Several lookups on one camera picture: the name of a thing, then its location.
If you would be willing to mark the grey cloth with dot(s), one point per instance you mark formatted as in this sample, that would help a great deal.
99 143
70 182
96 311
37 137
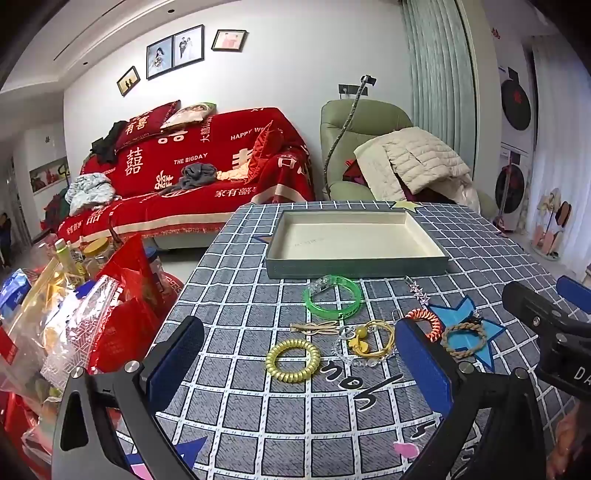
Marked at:
196 175

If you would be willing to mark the gooseneck phone holder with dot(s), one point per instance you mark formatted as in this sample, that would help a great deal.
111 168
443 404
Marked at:
344 124

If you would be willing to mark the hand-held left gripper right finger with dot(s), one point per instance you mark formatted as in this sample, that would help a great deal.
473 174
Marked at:
422 364

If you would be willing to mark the yellow lid jar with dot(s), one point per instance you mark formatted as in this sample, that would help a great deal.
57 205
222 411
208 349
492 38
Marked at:
96 251

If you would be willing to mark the white washing machine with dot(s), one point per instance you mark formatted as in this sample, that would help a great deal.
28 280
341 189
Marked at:
512 184

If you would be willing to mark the green translucent bangle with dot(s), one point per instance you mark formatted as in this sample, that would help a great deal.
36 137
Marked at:
310 302

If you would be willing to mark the yellow liquid bottle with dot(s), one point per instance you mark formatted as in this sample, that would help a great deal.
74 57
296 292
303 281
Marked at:
69 261

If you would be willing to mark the grey jewelry tray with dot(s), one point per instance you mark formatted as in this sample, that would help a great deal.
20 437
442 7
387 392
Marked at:
351 242

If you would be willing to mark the silver star hair clip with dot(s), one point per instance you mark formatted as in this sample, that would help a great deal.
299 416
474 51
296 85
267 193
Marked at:
418 290

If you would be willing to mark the photo print pillow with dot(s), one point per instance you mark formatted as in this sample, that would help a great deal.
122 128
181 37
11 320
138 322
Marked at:
187 115

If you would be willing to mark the plain red pillow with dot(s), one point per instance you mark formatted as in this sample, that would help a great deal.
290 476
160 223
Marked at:
265 147

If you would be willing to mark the sofa with red cover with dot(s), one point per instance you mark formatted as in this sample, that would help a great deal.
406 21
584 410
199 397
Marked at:
194 203

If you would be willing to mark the black framed couple photo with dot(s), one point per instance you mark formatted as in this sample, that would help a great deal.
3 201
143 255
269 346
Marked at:
188 45

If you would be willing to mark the white stacked dryer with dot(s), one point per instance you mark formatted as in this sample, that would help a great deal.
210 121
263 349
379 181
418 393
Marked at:
515 101

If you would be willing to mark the green pleated curtain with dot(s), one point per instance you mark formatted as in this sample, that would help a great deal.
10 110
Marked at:
438 69

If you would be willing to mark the gold hair clip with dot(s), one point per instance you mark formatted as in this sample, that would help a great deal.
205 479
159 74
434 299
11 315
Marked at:
314 328

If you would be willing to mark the black clothing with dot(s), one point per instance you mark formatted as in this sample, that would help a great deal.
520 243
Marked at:
107 143

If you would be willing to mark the grey checkered tablecloth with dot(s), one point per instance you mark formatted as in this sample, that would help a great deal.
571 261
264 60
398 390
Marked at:
258 415

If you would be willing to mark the green armchair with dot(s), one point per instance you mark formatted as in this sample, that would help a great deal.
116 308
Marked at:
364 115

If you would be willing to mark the pale patterned clothing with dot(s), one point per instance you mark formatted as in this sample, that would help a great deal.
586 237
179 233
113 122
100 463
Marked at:
87 191

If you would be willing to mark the red embroidered pillow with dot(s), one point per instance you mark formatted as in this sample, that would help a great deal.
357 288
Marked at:
138 127

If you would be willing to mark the black framed bride photo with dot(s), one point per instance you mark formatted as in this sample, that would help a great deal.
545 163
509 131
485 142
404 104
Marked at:
159 56

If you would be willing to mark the wall picture with red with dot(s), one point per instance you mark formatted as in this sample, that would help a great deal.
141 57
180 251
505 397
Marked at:
48 174

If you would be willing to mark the red gift bag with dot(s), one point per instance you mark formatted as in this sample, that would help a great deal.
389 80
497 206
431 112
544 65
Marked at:
134 300

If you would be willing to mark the slipper rack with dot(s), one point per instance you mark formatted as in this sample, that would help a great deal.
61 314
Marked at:
551 226

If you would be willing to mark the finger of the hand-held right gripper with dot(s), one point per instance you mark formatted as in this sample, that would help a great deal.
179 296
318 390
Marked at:
575 293
531 302

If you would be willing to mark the cream down jacket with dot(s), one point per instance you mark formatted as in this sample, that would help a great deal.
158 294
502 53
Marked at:
415 157

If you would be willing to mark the pile of plastic bags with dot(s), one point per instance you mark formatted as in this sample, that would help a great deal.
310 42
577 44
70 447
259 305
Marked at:
51 332

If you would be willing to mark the framed photo pink dress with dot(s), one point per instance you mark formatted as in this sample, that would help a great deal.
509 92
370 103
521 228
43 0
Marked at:
229 39

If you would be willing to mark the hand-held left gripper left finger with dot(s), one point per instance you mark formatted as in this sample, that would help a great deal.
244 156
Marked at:
179 357

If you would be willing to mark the small dark picture frame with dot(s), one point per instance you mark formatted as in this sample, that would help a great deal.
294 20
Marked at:
128 81

